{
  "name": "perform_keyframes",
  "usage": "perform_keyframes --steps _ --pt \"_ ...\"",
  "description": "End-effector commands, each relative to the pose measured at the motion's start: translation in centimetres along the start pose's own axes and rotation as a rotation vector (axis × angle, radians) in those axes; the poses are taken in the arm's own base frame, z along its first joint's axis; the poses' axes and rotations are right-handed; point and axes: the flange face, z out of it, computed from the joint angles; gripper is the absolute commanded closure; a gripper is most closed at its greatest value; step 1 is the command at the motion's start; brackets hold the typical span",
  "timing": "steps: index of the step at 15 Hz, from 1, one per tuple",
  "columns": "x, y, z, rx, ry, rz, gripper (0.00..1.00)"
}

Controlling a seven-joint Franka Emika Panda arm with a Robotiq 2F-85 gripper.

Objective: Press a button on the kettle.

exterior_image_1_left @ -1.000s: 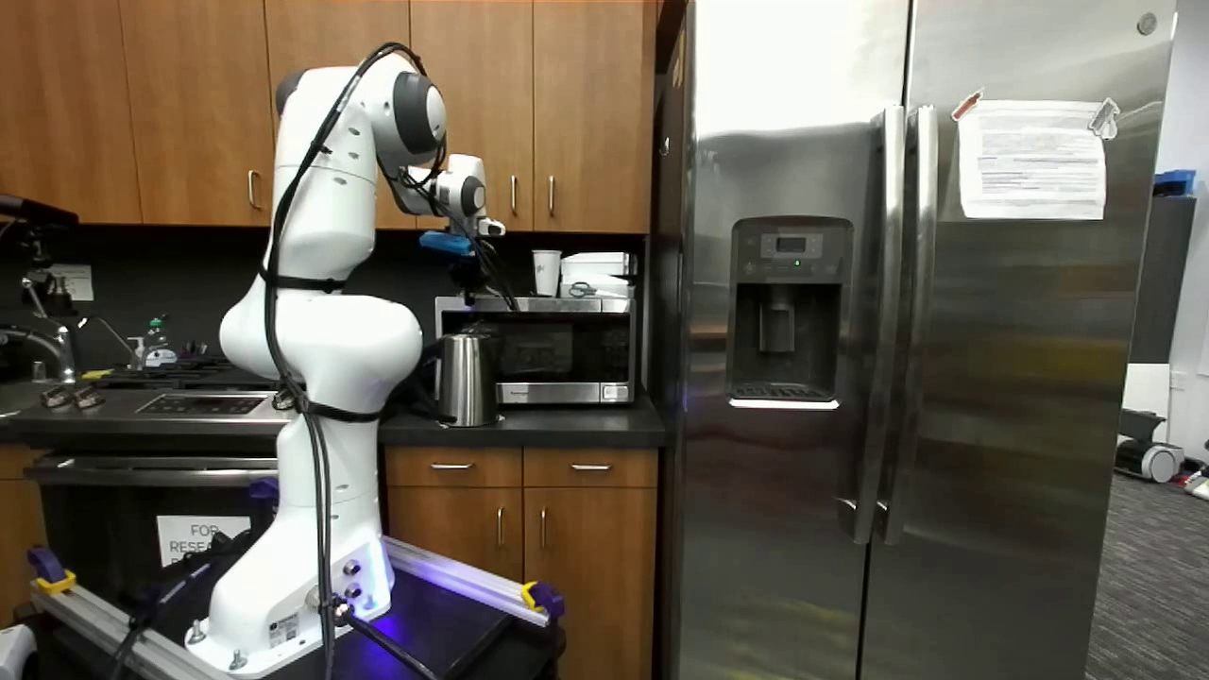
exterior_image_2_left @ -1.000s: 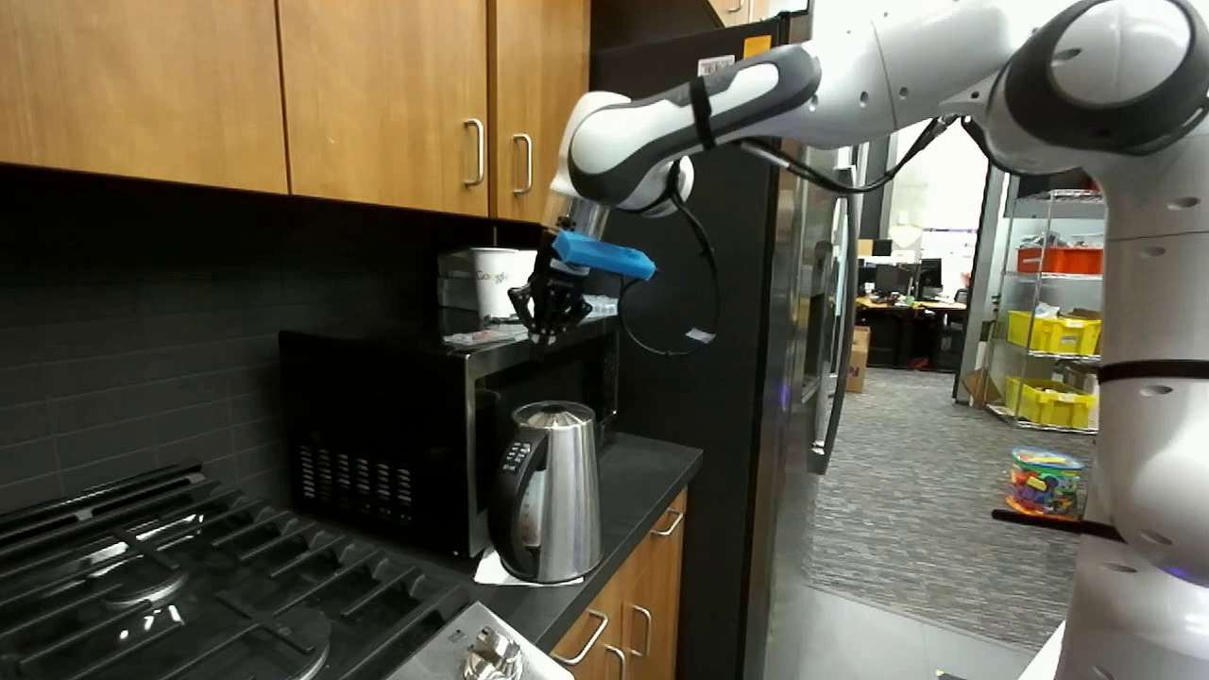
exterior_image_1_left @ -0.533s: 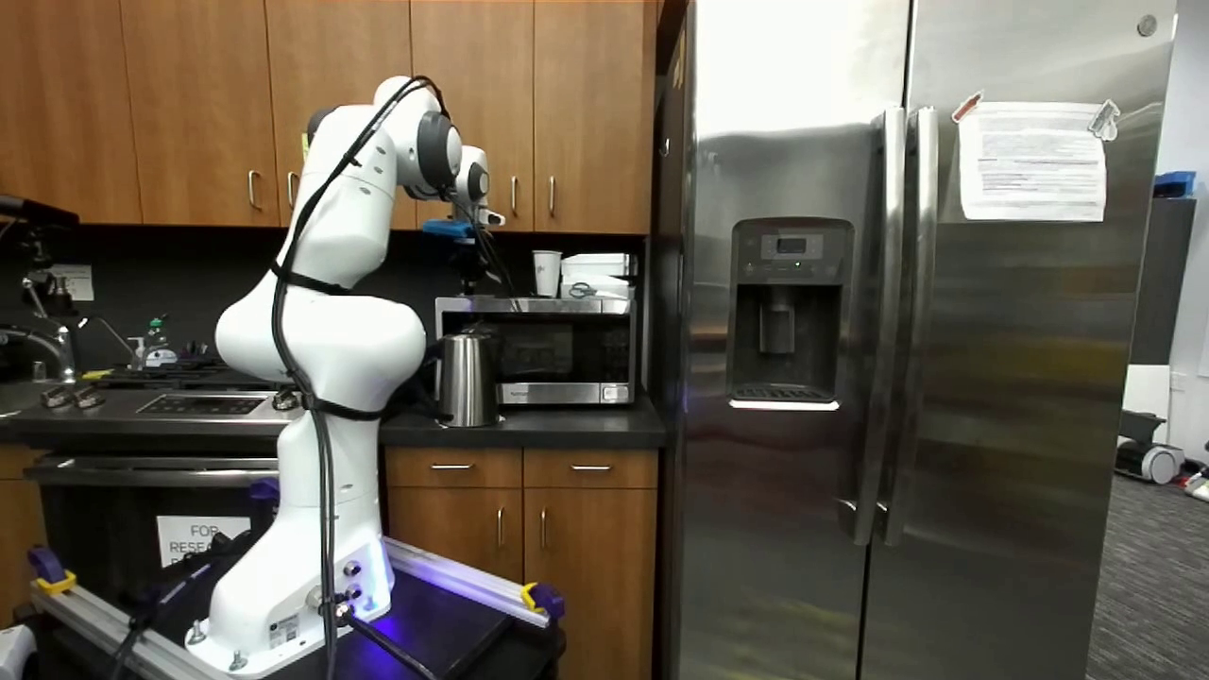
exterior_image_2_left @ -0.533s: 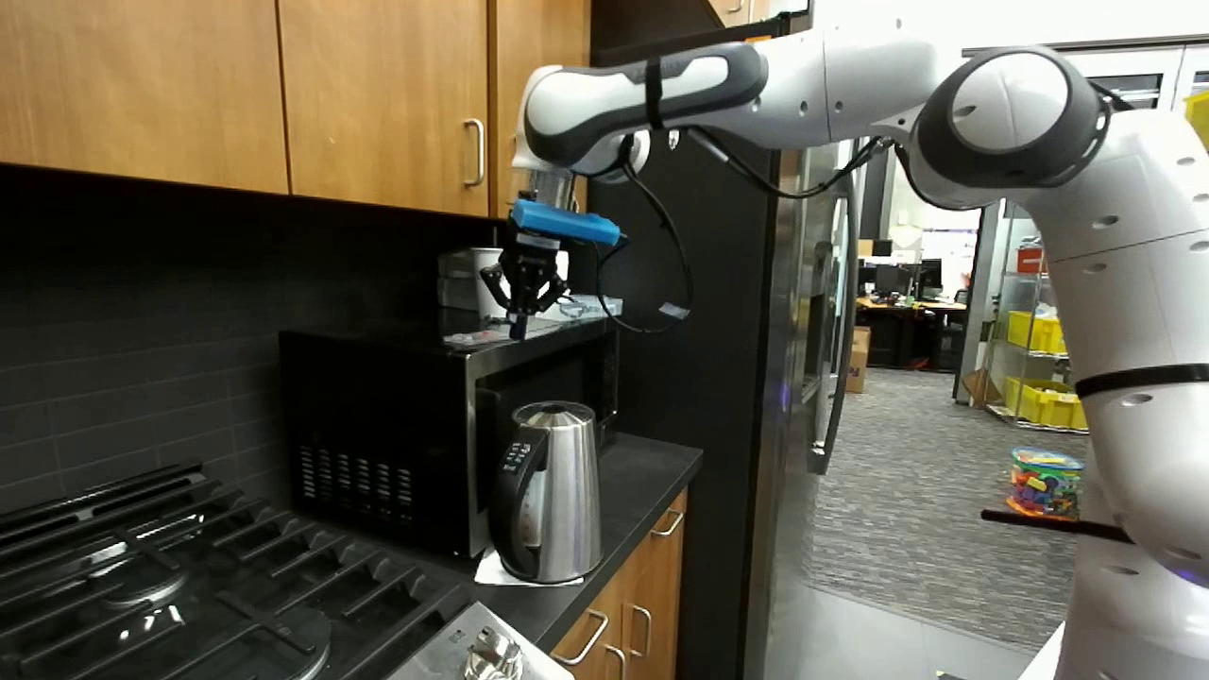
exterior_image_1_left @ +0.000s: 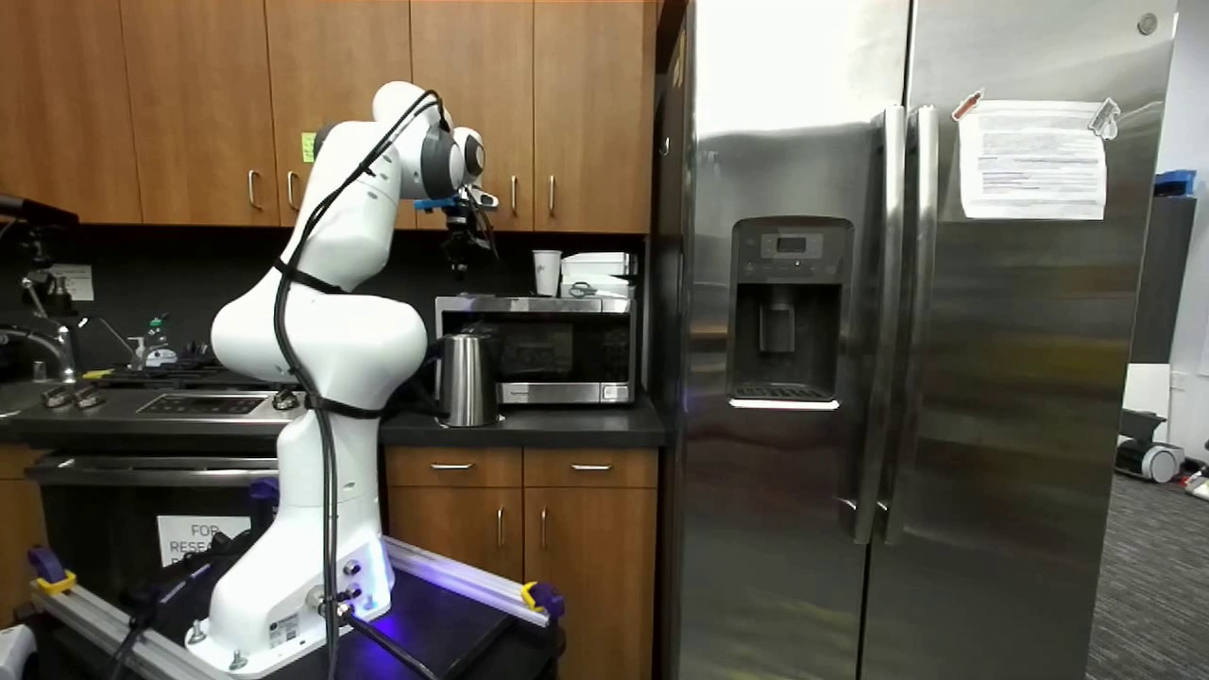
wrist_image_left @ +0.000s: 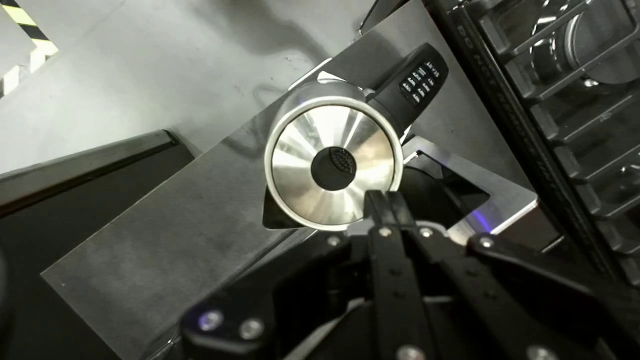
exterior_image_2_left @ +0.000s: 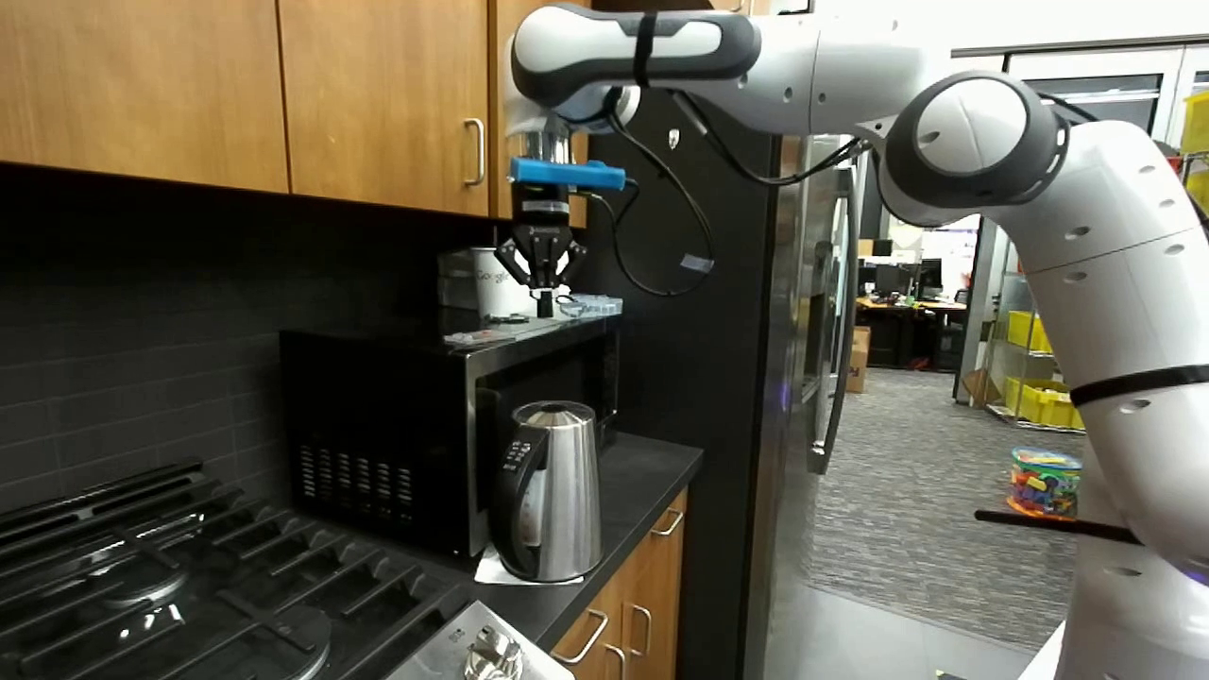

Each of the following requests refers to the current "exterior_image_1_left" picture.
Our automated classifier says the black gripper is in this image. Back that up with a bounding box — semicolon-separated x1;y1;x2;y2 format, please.
437;206;502;280

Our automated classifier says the stainless steel electric kettle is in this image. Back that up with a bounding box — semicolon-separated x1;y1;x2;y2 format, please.
434;327;499;435

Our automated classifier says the white plastic cup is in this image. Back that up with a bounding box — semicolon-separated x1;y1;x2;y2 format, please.
529;247;568;303

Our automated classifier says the black and steel microwave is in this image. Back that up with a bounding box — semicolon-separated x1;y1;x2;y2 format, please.
432;290;643;415

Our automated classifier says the fridge water dispenser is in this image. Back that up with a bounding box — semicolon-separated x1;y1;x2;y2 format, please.
726;213;857;415

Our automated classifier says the wooden base cabinet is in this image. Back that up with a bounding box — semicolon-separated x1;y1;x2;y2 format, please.
378;441;670;680

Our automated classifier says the black gas stove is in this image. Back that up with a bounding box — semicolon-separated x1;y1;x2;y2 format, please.
21;378;313;617

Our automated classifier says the white oven paper sign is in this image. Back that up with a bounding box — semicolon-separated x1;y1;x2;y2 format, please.
153;512;256;576

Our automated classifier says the printed paper notice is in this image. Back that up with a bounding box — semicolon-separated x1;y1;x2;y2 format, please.
953;87;1126;228

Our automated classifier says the stainless steel refrigerator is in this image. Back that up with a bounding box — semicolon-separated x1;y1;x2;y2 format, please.
650;0;1184;680

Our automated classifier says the small blue box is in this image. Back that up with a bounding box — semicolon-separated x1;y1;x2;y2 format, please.
1153;168;1201;201

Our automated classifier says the white equipment pile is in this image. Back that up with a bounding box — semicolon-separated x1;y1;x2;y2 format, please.
1110;359;1209;504

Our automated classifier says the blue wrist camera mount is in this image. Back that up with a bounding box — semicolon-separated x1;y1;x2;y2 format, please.
411;188;474;220

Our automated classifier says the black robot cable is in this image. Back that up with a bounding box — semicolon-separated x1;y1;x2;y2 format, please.
267;87;445;680

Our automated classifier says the wooden wall cabinet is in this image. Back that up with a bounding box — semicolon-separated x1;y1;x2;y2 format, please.
0;0;670;237

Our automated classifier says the blue handled clamp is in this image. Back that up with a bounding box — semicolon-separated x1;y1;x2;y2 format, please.
27;539;82;604
512;576;572;631

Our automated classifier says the white wall outlet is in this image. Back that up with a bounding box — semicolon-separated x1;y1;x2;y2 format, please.
53;260;97;308

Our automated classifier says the long steel fridge door handle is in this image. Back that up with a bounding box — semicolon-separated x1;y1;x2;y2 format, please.
851;101;915;547
903;101;946;513

